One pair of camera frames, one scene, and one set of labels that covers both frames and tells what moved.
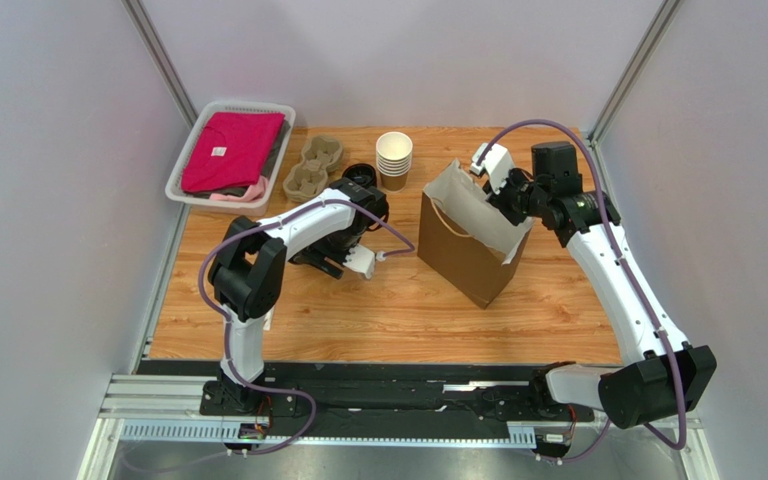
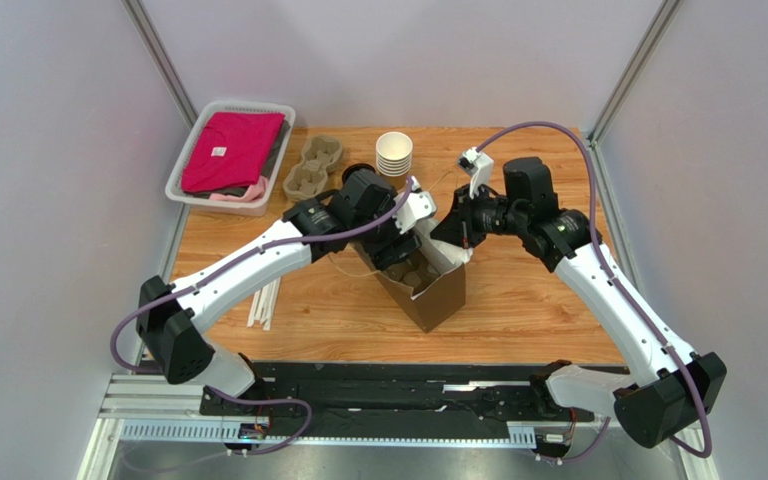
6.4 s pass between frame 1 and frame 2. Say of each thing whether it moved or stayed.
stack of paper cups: stayed
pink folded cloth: stayed
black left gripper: moved
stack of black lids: stayed
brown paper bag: moved
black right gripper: moved
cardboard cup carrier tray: stayed
